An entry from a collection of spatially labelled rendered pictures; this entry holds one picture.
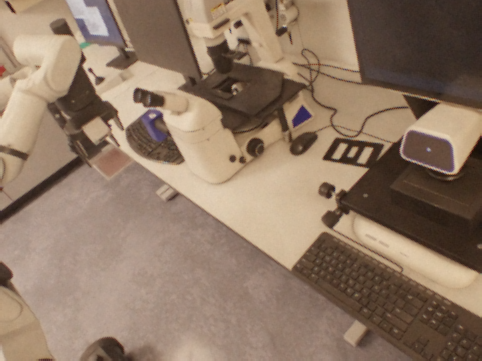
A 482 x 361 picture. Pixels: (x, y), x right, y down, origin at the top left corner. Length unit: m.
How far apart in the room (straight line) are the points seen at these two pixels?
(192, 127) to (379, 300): 0.67
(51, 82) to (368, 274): 0.76
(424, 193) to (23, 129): 0.80
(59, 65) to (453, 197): 0.81
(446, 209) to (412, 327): 0.24
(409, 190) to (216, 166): 0.60
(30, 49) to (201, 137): 0.54
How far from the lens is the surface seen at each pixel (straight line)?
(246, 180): 1.27
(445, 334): 0.89
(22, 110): 0.81
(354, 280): 0.96
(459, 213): 0.87
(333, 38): 1.70
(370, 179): 1.02
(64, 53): 0.82
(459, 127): 0.82
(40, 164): 3.30
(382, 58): 0.89
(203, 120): 1.16
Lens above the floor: 1.58
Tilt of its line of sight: 37 degrees down
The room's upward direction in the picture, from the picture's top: 23 degrees counter-clockwise
